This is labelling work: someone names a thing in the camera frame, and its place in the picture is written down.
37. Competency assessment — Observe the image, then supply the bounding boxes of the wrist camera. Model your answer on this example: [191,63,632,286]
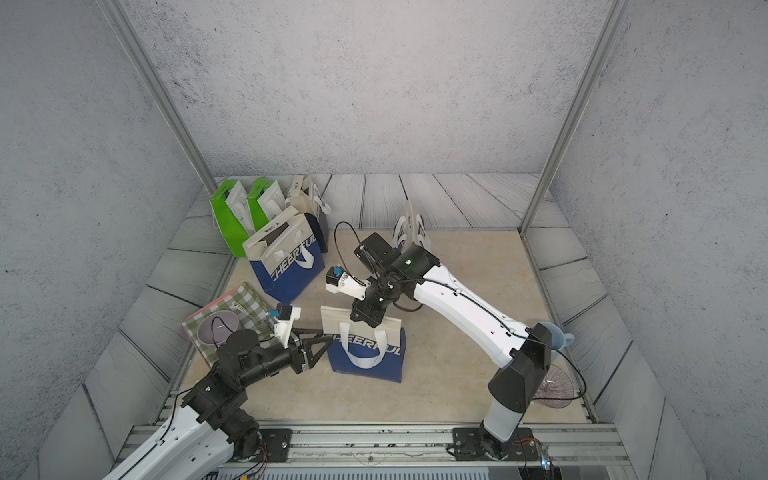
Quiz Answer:
[325,266,347,288]
[270,303,294,321]

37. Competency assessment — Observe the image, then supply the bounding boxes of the green checkered cloth mat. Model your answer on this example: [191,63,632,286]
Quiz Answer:
[181,282,277,367]

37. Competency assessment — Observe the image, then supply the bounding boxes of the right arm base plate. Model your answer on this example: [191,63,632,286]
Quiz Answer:
[446,427,541,463]

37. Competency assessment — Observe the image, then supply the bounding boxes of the blue white takeout bag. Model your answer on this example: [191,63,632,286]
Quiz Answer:
[242,206,324,303]

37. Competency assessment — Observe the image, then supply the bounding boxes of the green white takeout bag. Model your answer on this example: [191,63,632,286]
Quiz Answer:
[247,178,285,232]
[209,179,255,258]

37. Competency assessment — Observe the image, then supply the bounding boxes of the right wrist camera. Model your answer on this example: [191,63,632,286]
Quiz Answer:
[325,266,347,288]

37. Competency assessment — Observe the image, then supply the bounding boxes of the lilac ceramic bowl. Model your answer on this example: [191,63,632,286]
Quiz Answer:
[196,310,240,348]

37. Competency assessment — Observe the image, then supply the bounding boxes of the clear glass saucer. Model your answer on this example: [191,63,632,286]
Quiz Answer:
[533,365,576,409]

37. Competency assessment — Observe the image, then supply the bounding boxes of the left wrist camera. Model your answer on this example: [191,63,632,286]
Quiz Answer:
[270,303,294,321]

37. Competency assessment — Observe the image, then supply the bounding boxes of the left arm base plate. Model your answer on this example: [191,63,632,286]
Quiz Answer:
[254,428,293,463]

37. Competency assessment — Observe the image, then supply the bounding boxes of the dark navy takeaway bag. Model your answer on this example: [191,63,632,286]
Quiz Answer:
[286,175,331,253]

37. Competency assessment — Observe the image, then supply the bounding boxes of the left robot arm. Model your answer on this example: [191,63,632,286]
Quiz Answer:
[106,329,333,479]

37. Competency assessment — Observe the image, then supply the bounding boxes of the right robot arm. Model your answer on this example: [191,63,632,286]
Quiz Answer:
[351,233,552,451]

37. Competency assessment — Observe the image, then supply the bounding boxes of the blue bag standing rear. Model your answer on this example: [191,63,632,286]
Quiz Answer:
[391,200,431,252]

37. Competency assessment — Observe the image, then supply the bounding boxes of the light blue mug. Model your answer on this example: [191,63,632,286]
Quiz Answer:
[541,322,575,351]

